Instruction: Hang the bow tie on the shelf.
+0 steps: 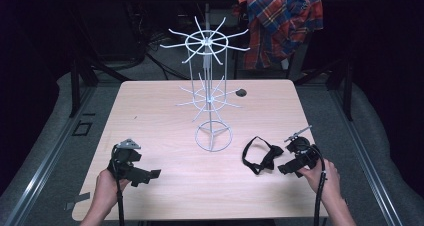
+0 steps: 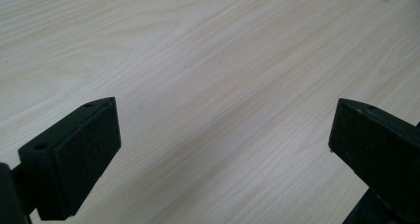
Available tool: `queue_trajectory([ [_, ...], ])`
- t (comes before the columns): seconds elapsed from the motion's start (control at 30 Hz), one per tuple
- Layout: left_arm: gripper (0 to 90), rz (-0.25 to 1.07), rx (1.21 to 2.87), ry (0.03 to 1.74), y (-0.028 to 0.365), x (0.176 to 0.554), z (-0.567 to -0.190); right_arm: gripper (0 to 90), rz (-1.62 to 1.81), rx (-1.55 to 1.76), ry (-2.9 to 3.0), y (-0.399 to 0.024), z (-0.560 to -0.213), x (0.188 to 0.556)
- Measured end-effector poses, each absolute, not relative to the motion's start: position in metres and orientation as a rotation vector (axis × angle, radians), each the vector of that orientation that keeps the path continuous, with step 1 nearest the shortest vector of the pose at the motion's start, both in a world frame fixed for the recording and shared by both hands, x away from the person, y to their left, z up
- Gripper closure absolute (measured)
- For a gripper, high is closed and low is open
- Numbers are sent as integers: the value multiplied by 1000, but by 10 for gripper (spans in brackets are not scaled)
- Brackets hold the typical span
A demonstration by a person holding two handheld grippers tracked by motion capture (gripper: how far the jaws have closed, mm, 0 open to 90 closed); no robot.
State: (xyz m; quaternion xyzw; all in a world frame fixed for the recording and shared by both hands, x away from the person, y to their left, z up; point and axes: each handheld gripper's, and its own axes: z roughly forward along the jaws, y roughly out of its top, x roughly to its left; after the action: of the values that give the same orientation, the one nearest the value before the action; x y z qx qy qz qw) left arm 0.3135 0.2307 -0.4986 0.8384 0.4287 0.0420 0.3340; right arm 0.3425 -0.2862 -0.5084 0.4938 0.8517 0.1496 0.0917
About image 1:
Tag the aluminium floor rail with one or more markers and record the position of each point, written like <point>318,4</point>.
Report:
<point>43,166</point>
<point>366,166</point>

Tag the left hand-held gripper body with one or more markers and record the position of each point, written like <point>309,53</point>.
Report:
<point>124,159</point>

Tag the black bow tie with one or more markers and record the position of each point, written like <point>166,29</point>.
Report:
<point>268,159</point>

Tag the grey tape strip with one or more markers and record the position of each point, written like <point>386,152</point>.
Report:
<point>77,201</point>

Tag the black metal stand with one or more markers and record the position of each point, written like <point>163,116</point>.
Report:
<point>343,86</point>
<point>78,82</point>

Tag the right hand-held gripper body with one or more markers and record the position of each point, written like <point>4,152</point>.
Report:
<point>304,152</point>

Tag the person's right hand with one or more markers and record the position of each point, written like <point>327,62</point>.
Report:
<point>325,182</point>

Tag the red blue plaid shirt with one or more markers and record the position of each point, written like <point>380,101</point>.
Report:
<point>278,22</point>

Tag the person's left hand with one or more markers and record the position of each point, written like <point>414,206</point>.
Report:
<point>106,189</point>

